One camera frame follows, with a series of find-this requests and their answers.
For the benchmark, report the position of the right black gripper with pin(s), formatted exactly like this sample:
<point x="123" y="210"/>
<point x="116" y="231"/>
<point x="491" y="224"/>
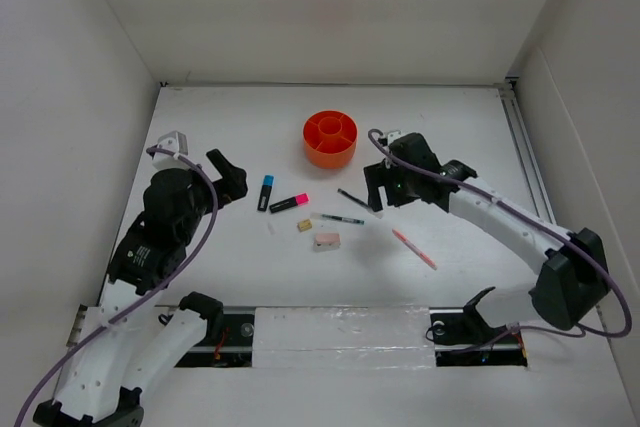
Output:
<point x="381" y="174"/>

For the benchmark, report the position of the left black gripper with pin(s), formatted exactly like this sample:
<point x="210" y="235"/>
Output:
<point x="232" y="184"/>

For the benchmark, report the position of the red clear pen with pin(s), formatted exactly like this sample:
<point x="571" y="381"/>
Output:
<point x="414" y="249"/>

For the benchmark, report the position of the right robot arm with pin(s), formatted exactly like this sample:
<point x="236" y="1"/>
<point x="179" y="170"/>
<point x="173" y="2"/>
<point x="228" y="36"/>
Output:
<point x="569" y="267"/>

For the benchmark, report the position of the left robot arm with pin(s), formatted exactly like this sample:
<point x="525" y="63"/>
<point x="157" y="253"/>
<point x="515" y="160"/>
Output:
<point x="109" y="384"/>

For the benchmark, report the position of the black gel pen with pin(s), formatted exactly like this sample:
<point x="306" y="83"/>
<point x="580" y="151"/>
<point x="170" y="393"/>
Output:
<point x="360" y="203"/>

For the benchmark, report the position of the blue capped black highlighter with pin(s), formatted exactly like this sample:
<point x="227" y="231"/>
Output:
<point x="265" y="193"/>

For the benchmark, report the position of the green clear pen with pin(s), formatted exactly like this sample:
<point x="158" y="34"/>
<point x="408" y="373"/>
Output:
<point x="337" y="218"/>

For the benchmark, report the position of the pink white eraser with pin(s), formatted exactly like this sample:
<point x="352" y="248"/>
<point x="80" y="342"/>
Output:
<point x="324" y="241"/>

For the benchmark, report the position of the small tan eraser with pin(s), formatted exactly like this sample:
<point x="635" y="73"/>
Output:
<point x="304" y="225"/>

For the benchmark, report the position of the pink capped black highlighter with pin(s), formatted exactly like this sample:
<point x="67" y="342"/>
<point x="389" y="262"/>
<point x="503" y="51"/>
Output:
<point x="289" y="203"/>

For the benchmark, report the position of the orange round divided container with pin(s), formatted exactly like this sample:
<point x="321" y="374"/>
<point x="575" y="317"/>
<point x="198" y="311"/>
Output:
<point x="330" y="139"/>

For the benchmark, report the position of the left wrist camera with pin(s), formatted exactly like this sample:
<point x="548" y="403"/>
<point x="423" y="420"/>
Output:
<point x="176" y="143"/>

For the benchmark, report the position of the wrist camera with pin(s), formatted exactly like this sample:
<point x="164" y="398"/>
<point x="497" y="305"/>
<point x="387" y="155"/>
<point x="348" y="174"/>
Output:
<point x="392" y="136"/>
<point x="176" y="143"/>

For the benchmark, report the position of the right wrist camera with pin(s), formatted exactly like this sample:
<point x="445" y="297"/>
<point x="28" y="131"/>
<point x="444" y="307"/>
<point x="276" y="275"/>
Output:
<point x="392" y="136"/>

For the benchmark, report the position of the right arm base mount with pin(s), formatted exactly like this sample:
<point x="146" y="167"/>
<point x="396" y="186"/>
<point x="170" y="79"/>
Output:
<point x="462" y="338"/>

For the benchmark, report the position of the aluminium rail right side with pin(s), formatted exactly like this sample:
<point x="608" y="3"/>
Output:
<point x="524" y="150"/>

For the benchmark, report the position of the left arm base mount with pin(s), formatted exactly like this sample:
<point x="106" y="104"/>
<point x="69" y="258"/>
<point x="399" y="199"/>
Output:
<point x="228" y="342"/>

